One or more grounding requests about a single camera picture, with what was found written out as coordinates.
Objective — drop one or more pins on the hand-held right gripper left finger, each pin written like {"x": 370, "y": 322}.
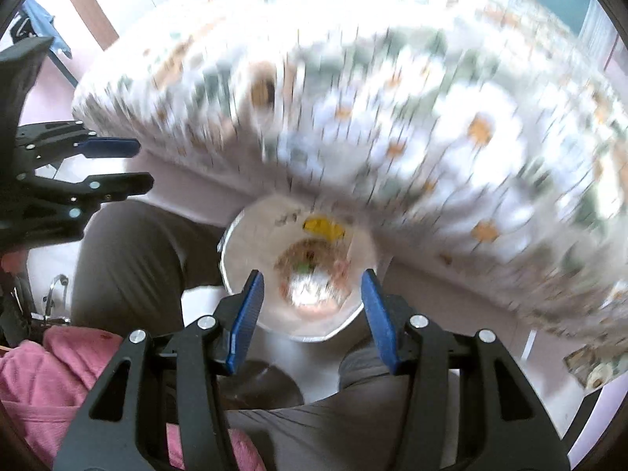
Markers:
{"x": 244, "y": 324}

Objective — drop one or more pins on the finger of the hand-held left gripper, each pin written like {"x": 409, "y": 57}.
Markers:
{"x": 113, "y": 148}
{"x": 122, "y": 184}

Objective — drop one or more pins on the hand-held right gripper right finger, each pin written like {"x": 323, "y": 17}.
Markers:
{"x": 380, "y": 326}

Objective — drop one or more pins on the white patterned bowl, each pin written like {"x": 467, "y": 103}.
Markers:
{"x": 265, "y": 235}

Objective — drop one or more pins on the blue cloth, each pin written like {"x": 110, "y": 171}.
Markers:
{"x": 44, "y": 24}

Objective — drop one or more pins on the dark brown slipper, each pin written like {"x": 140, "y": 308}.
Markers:
{"x": 274, "y": 387}

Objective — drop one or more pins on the person's left leg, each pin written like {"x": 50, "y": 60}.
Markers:
{"x": 142, "y": 265}

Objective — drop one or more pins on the person's leg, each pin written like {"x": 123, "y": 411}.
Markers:
{"x": 142, "y": 265}
{"x": 319, "y": 431}

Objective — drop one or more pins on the yellow wrapper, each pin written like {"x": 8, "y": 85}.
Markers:
{"x": 321, "y": 225}

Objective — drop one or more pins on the person's right leg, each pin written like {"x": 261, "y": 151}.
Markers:
{"x": 319, "y": 431}

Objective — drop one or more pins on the pink garment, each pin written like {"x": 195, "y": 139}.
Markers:
{"x": 49, "y": 368}

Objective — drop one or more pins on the floral bed sheet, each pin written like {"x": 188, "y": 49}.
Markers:
{"x": 441, "y": 108}

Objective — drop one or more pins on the chair with blue frame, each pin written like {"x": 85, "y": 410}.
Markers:
{"x": 64, "y": 66}

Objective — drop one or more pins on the chrome metal frame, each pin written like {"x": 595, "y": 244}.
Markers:
{"x": 58, "y": 284}

